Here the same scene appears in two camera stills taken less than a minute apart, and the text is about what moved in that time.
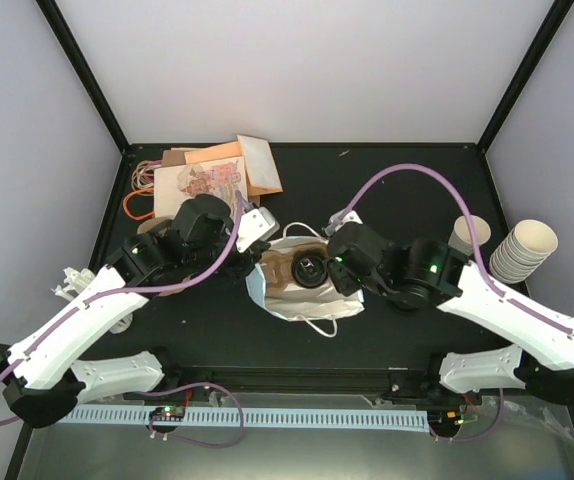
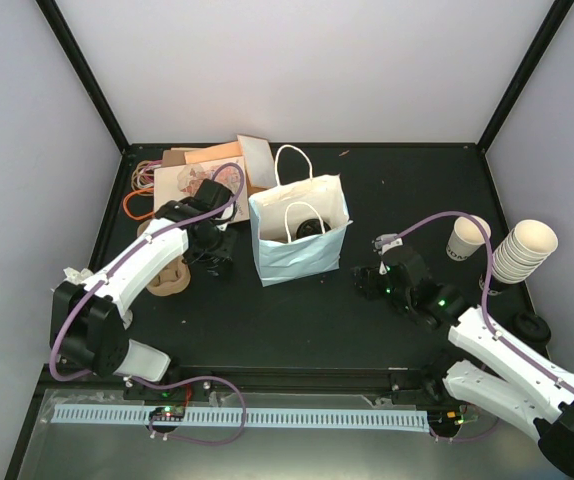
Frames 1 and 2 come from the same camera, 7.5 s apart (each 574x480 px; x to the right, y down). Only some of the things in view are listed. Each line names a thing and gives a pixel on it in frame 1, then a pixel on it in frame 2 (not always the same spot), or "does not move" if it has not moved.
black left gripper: x=238 y=271 to x=225 y=250
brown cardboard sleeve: x=173 y=158 does not move
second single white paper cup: x=460 y=238 does not move
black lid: x=309 y=271 to x=311 y=227
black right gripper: x=345 y=284 to x=366 y=279
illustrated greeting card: x=174 y=185 does not move
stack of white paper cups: x=519 y=254 does not move
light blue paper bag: x=298 y=303 to x=300 y=222
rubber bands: x=142 y=183 does not move
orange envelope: x=212 y=153 does not move
